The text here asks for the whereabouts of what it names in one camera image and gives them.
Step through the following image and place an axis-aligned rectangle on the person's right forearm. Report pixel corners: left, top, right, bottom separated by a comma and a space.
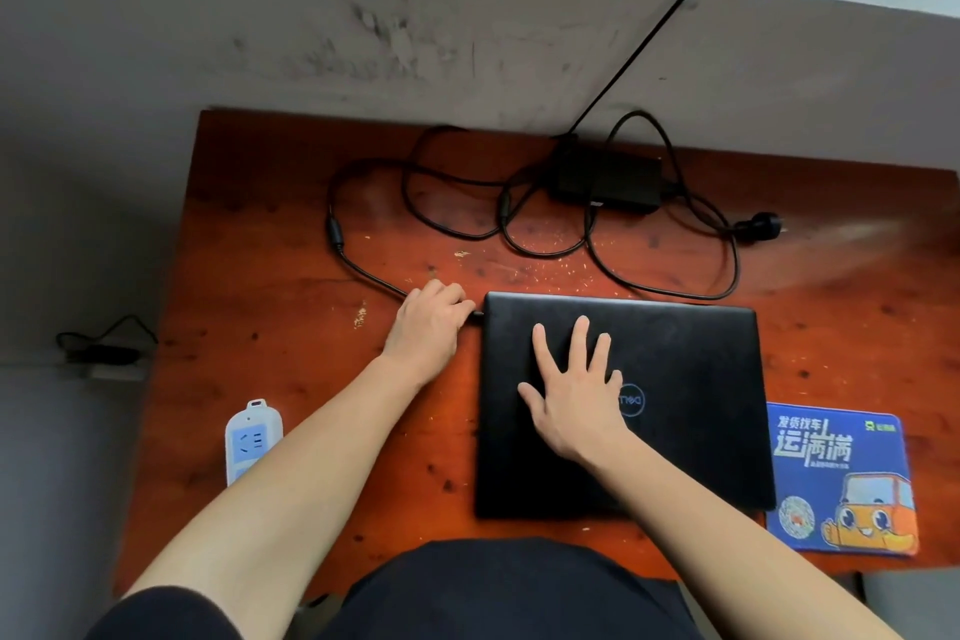
592, 433, 905, 640

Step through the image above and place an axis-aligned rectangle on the person's right hand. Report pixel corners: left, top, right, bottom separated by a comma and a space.
517, 315, 639, 469

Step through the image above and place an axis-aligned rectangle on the black power adapter brick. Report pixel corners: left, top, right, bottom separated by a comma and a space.
549, 134, 666, 215

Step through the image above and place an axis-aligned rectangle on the person's left forearm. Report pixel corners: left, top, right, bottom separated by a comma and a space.
112, 353, 429, 640

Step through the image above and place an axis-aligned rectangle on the black laptop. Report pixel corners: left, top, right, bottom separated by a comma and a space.
473, 291, 778, 521

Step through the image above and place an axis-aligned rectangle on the blue cartoon car mouse pad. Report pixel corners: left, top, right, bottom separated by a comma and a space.
764, 401, 921, 557

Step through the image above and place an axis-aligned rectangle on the white and blue power strip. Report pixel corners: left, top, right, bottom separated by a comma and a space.
224, 398, 285, 489

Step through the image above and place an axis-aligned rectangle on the thin straight black cable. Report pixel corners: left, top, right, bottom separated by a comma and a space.
551, 0, 759, 140

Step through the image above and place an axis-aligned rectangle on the thin black looped cable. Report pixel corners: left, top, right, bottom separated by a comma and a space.
55, 314, 159, 365

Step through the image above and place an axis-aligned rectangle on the black charger cable with ferrite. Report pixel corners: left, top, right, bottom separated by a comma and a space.
325, 125, 594, 323

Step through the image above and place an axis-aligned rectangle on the black power cord with plug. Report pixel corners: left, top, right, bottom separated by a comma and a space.
498, 110, 786, 304

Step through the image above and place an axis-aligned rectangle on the person's black shirt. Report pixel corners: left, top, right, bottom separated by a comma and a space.
84, 537, 710, 640

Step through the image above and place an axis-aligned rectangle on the person's left hand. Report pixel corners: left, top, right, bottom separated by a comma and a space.
381, 278, 478, 388

